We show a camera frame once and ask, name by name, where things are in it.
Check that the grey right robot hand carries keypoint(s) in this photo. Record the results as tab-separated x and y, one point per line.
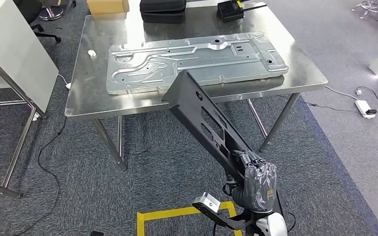
260	189

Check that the black plastic panel part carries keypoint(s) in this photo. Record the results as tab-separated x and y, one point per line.
195	110

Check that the large steel workbench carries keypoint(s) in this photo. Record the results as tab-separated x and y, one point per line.
91	97

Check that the embossed silver metal plate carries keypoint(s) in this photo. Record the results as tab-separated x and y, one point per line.
208	65

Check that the black power plug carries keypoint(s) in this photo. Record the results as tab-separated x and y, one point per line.
371	112

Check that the small white plug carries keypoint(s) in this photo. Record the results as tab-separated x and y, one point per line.
36	116
359	92

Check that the black router with antennas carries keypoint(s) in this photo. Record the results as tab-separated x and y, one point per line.
229	11

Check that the black zipped case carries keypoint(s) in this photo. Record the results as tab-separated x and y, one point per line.
163	11

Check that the chrome stool base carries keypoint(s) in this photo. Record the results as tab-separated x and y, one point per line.
370	6

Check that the small white cap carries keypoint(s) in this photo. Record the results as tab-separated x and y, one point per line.
92	53

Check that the brown cardboard box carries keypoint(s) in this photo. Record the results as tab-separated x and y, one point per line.
107	6

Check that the white board panel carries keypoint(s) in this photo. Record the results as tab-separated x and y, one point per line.
13	58

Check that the black office chair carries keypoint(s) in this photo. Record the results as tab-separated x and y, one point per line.
29	9

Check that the black camera bracket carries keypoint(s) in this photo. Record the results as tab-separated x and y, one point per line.
221	221

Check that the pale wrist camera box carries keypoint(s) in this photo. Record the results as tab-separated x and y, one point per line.
207	202

